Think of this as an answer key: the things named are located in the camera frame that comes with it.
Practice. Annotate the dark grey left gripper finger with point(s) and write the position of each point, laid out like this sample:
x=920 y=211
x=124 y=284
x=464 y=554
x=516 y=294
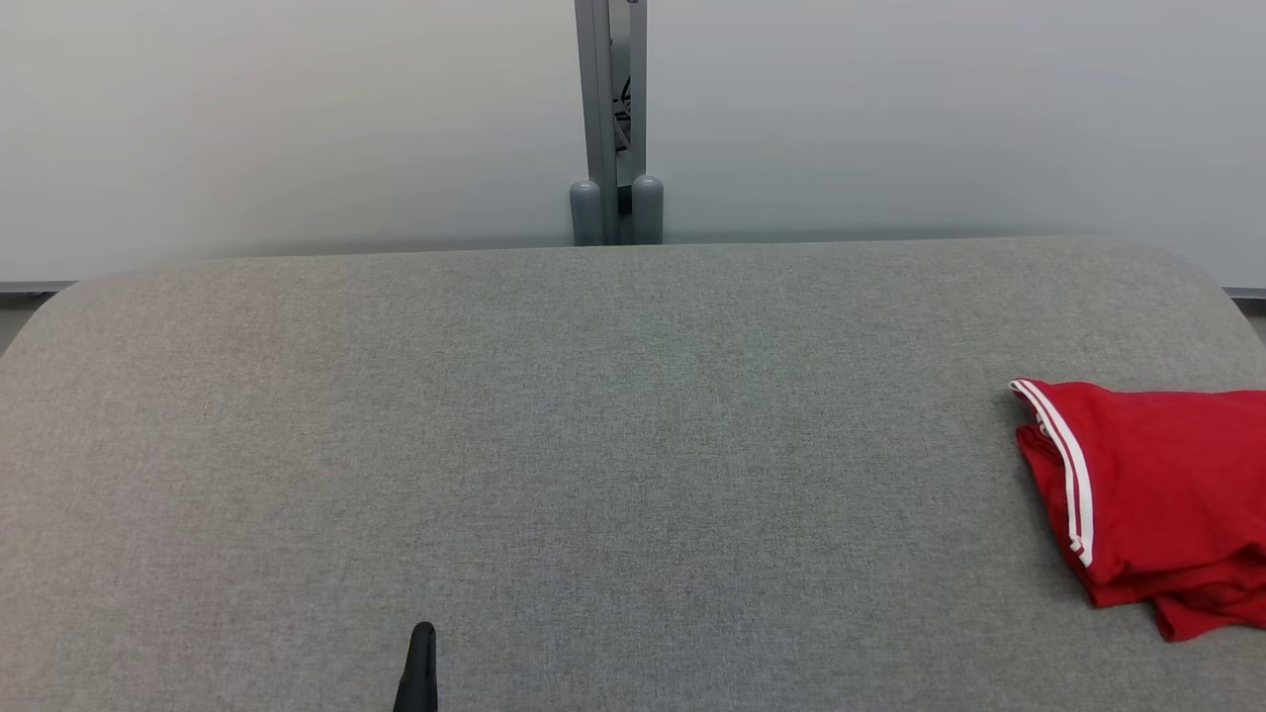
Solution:
x=418 y=677

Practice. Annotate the red Bulls 23 jersey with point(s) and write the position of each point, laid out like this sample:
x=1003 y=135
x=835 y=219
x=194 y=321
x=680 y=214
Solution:
x=1177 y=475

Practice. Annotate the grey cylindrical post foot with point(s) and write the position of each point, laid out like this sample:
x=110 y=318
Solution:
x=647 y=212
x=586 y=216

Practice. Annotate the grey metal partition post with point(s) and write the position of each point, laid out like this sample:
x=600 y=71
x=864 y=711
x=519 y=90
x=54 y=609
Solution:
x=599 y=89

